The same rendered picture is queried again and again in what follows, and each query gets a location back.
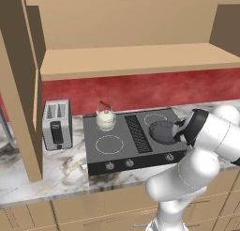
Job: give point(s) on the silver two-slot toaster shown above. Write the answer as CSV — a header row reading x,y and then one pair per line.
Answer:
x,y
57,128

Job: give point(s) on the tan wooden base cabinets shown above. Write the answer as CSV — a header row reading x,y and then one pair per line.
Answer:
x,y
28,217

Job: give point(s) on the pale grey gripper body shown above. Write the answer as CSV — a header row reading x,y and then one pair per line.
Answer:
x,y
180,129

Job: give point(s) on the grey curved metal object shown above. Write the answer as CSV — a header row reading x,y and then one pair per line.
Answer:
x,y
6,131

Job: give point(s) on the tan wooden drawer front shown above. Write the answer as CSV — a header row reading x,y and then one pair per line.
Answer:
x,y
103,206

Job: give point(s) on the tan wooden cabinet door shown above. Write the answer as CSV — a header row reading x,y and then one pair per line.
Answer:
x,y
22,94

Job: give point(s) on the tan wooden wall cabinet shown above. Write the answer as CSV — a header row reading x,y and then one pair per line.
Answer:
x,y
131,58

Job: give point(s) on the dark grey frying pan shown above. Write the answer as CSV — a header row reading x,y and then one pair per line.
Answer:
x,y
162,132

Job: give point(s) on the black stove hob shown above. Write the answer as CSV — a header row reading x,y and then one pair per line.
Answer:
x,y
115,153

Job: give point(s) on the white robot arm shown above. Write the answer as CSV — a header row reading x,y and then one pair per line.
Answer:
x,y
193,175

